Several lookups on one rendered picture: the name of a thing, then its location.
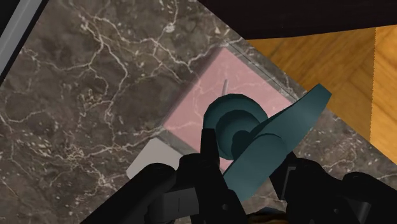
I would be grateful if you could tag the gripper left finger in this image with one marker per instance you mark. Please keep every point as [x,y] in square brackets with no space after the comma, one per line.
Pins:
[208,145]

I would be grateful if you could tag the pale grey flat slab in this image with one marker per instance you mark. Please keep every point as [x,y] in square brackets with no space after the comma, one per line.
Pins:
[152,159]

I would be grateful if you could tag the teal round-flanged object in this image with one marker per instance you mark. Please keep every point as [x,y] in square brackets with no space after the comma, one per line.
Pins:
[263,155]

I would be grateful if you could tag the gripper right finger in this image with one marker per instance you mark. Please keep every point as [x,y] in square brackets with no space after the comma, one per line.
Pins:
[313,186]

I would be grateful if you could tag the pink sink basin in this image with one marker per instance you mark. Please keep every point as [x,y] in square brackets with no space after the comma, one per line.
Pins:
[198,105]

